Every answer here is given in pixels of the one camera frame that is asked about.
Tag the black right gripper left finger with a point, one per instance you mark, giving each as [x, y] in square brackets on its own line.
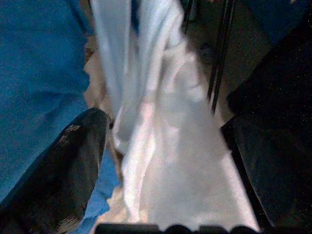
[61, 170]

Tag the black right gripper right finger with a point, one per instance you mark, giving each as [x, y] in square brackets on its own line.
[280, 175]

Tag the blue towel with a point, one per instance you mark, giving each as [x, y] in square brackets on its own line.
[36, 73]

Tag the white shirt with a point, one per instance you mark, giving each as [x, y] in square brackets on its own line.
[158, 122]

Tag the black drying rack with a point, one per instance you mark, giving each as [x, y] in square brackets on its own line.
[220, 61]

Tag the dark blue garment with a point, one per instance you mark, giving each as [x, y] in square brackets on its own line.
[280, 73]

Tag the blue plastic storage box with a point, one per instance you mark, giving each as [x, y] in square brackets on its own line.
[268, 14]

